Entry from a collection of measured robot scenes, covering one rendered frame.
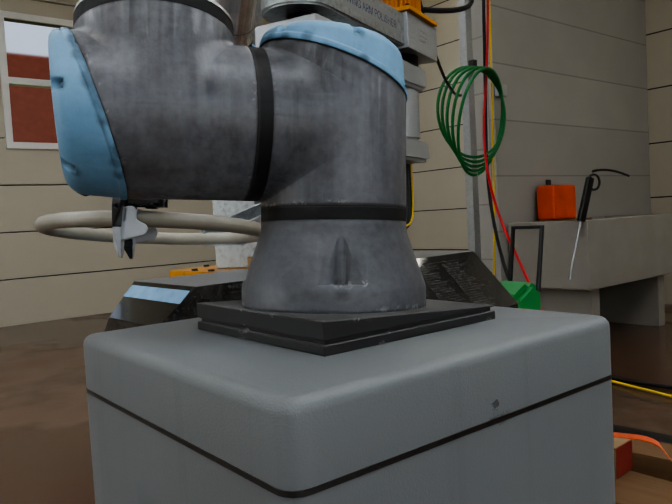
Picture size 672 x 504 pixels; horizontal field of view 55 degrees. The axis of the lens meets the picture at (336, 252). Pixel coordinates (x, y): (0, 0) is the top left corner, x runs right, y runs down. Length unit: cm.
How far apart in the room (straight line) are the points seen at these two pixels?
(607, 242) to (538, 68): 148
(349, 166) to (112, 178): 21
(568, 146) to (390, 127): 496
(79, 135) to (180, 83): 9
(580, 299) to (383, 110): 414
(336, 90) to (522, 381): 31
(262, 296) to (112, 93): 22
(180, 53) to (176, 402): 29
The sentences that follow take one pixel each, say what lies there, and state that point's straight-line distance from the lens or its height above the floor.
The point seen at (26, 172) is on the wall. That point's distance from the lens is 777.
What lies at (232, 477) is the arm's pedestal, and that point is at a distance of 49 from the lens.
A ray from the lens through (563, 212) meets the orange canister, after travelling 508.
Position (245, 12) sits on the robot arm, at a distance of 111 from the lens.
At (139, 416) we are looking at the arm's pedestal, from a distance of 63.
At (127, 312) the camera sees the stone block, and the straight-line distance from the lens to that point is 168.
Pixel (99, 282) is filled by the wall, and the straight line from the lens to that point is 796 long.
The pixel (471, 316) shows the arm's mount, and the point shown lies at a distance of 65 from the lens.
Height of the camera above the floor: 96
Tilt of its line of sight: 3 degrees down
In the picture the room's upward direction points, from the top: 3 degrees counter-clockwise
